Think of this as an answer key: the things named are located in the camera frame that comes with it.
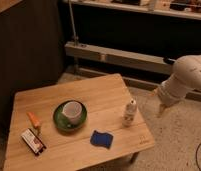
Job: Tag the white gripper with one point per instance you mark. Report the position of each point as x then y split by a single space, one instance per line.
169 93

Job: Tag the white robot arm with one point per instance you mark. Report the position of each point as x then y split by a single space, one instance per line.
185 77

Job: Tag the blue sponge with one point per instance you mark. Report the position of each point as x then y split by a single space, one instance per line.
101 139

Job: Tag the white cup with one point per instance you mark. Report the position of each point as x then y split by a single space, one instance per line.
72 110

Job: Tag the wooden table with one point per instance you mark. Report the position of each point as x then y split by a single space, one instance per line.
105 99

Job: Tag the cluttered shelf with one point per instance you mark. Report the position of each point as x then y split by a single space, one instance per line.
149 7

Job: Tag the green plate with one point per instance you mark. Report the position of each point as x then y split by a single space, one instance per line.
63 124

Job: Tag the metal pole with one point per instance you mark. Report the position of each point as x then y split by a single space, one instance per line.
75 37

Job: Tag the orange carrot toy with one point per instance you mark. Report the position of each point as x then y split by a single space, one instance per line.
34 120

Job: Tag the red white snack box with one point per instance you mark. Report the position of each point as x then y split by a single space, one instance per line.
33 142

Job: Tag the grey rail beam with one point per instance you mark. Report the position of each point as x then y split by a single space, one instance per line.
146 65

